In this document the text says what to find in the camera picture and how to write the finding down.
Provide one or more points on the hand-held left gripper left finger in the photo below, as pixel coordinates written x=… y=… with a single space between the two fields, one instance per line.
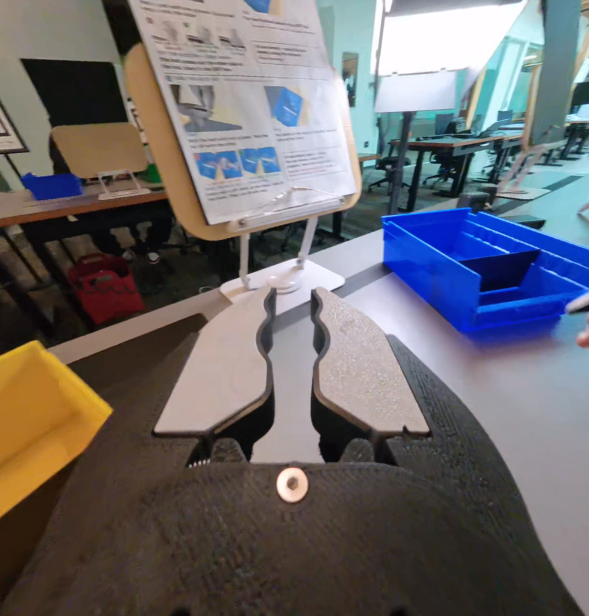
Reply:
x=222 y=375

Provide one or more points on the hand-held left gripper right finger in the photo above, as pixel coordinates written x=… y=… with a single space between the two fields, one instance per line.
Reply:
x=366 y=380

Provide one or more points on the blue plastic bin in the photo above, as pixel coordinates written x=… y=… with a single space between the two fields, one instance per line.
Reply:
x=419 y=260

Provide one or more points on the yellow plastic bin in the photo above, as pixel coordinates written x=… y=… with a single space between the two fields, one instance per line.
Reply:
x=24 y=409

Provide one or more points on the black bin divider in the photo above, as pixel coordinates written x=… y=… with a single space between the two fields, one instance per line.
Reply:
x=501 y=269

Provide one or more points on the black oblong pad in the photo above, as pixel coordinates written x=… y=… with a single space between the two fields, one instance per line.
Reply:
x=525 y=222

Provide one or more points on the red tool bag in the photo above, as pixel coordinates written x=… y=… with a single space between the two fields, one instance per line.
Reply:
x=106 y=293

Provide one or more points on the long wooden office desk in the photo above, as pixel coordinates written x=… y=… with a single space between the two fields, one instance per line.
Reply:
x=458 y=142

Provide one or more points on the black office chair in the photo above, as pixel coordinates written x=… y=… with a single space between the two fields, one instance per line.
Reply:
x=390 y=168

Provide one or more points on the small blue bin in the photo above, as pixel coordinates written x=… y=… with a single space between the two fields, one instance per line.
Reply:
x=51 y=186

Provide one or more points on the printed instruction sheet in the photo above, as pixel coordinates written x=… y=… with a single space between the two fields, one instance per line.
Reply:
x=256 y=120

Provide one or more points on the small wooden document stand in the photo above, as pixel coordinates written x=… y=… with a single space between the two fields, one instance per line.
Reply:
x=97 y=149

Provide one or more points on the black desk monitor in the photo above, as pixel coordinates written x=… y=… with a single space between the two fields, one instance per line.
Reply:
x=73 y=91

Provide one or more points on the framed marker sign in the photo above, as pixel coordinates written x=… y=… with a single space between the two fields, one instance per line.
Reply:
x=0 y=122

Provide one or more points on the black camera box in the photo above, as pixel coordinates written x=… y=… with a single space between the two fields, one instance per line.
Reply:
x=473 y=202

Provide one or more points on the wooden desk with black frame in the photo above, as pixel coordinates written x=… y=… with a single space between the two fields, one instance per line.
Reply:
x=58 y=207

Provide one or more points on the wall picture frame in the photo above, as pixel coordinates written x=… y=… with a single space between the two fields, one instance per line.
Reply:
x=349 y=79

